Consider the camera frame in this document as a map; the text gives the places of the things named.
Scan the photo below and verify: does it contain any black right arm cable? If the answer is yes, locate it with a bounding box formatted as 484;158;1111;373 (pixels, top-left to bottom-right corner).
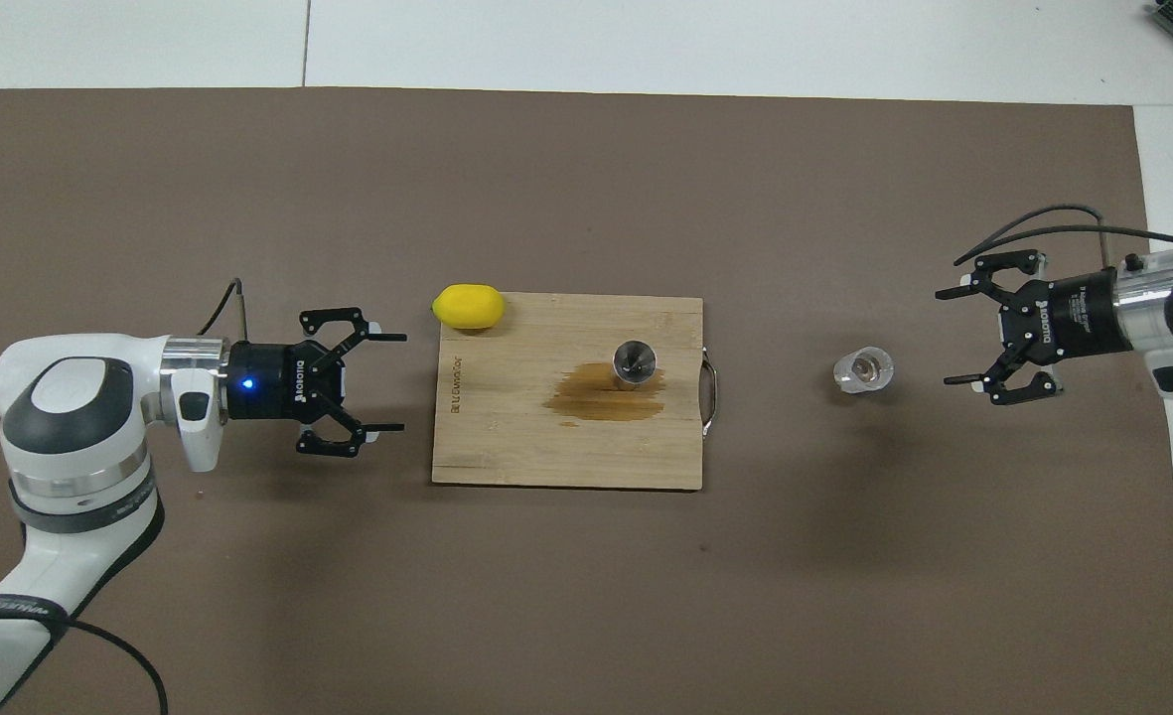
953;206;1173;269

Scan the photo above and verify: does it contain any clear glass cup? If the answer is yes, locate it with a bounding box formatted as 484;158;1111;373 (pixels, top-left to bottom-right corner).
832;346;895;395

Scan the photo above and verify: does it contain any wooden cutting board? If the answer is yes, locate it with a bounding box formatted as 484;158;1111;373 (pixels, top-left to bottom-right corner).
431;292;721;492

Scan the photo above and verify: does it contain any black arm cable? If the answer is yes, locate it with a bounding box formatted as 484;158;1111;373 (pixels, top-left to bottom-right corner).
0;278;244;715
953;206;1173;269

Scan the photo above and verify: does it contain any brown table mat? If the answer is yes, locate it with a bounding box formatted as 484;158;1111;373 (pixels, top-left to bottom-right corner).
0;87;1173;715

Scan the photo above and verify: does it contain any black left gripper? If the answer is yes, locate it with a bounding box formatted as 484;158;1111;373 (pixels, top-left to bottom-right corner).
228;308;408;458

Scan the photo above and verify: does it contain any yellow lemon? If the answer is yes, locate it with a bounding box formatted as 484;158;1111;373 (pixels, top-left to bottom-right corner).
432;284;506;331

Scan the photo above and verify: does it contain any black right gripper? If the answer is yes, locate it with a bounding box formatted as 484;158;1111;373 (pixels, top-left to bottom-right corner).
936;250;1133;406

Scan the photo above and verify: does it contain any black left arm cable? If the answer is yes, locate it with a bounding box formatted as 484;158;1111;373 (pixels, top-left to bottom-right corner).
0;278;244;715

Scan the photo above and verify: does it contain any metal jigger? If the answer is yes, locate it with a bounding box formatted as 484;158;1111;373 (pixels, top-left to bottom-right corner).
612;339;659;390

